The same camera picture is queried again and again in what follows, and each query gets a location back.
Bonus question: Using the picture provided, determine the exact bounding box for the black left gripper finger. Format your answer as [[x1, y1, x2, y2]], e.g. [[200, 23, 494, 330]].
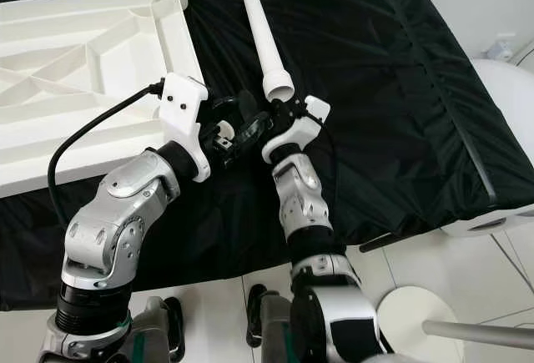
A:
[[232, 111, 275, 154], [211, 90, 255, 118]]

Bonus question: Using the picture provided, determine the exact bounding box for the white plastic table leg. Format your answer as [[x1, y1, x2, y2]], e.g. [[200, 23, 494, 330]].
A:
[[232, 0, 295, 103]]

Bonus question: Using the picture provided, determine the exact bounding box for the black tablecloth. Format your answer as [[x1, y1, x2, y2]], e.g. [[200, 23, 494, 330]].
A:
[[0, 0, 534, 310]]

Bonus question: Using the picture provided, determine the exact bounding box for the black metal table leg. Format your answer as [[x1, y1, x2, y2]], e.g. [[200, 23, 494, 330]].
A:
[[359, 231, 395, 254]]

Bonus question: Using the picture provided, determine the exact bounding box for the robot right leg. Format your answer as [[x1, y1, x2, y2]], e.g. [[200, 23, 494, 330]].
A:
[[246, 288, 301, 363]]

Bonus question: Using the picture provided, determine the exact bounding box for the robot leg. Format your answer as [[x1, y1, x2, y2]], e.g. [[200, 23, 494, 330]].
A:
[[129, 296, 186, 363], [246, 288, 301, 363]]

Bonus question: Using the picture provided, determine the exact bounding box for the robot left leg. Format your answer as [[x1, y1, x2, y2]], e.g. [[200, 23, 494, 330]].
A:
[[129, 296, 186, 363]]

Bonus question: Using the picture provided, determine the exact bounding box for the white round stool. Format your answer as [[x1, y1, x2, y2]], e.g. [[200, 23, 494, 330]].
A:
[[375, 286, 456, 362]]

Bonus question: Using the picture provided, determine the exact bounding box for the grey round pole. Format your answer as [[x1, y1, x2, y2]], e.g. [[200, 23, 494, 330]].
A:
[[421, 320, 534, 350]]

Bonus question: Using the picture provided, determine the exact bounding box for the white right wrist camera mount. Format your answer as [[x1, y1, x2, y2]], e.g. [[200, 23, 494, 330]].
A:
[[260, 94, 332, 165]]

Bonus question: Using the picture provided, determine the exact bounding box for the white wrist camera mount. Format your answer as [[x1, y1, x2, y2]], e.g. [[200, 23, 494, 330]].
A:
[[260, 94, 332, 165], [157, 73, 211, 183]]

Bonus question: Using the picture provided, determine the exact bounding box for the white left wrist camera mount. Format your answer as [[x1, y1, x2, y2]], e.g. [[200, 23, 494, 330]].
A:
[[157, 73, 211, 183]]

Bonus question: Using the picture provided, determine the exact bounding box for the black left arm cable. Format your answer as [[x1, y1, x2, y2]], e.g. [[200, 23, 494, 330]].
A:
[[48, 81, 166, 226]]

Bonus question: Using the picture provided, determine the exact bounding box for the white wall socket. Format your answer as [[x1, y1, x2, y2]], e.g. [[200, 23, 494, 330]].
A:
[[488, 33, 520, 59]]

